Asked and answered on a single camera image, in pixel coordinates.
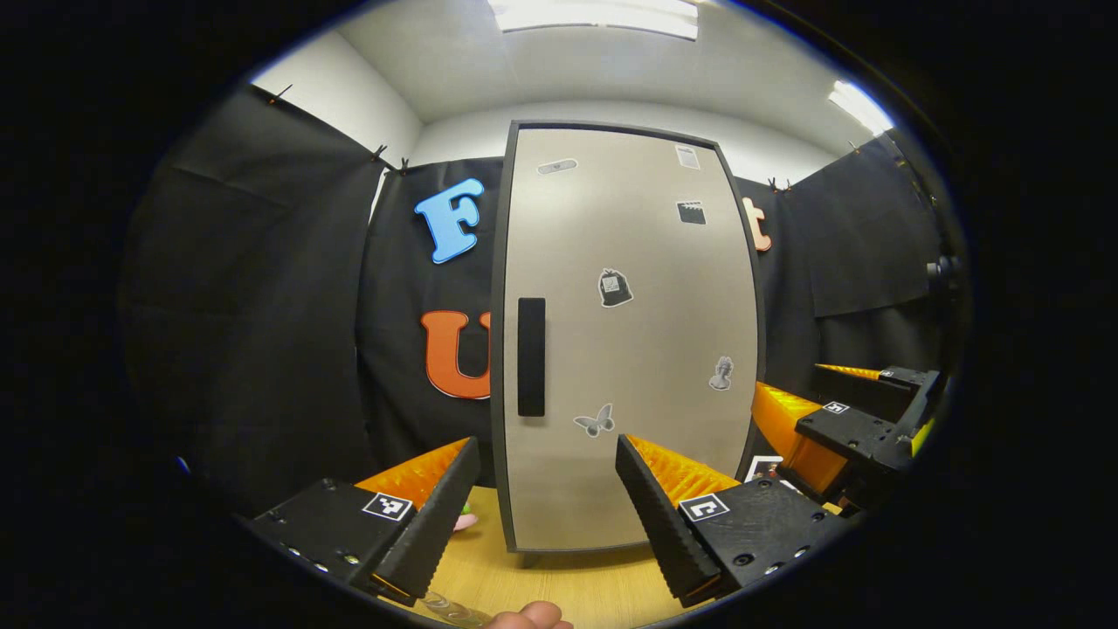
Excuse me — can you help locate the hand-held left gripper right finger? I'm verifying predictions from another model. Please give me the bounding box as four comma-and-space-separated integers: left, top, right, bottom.
615, 432, 852, 608

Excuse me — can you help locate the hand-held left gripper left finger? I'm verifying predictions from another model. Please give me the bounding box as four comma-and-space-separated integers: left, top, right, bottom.
247, 435, 482, 608

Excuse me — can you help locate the clear glass bottle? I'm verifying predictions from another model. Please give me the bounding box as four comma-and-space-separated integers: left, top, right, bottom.
418, 591, 492, 628

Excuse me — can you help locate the dark grey cabinet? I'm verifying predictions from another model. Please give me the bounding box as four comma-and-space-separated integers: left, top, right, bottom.
489, 120, 769, 556

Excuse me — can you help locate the grey cabinet door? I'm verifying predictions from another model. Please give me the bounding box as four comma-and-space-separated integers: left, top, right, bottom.
502, 127, 759, 551

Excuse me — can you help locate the ceiling light panel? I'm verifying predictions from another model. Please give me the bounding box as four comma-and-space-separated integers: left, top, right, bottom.
828, 80, 896, 136
487, 0, 700, 42

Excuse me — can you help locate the black door handle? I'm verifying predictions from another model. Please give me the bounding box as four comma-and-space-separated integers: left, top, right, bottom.
517, 297, 547, 418

